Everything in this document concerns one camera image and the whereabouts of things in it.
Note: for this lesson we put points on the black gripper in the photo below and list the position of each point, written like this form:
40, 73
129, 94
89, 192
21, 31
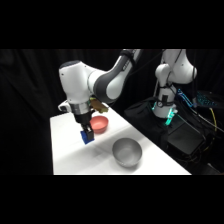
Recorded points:
82, 118

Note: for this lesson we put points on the blue cube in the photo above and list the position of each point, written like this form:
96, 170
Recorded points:
86, 136

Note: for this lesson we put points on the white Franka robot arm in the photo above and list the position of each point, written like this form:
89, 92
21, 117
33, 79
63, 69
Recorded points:
103, 80

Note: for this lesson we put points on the pink bowl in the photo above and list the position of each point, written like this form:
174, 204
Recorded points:
100, 124

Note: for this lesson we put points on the grey metal bowl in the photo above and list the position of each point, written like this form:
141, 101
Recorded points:
127, 152

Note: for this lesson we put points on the black curtain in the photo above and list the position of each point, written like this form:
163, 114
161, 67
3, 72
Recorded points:
30, 86

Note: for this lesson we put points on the green base light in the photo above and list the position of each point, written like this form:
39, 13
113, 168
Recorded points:
168, 116

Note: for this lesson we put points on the black robot stand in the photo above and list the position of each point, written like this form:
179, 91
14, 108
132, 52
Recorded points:
173, 136

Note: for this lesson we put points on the blue clamp device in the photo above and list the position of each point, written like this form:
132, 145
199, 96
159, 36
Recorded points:
184, 96

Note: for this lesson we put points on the blue electronics box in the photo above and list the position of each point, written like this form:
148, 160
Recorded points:
206, 100

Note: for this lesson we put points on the tan bracket on wrist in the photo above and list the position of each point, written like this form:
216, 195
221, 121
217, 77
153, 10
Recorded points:
99, 105

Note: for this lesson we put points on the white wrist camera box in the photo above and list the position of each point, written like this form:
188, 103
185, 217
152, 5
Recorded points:
63, 106

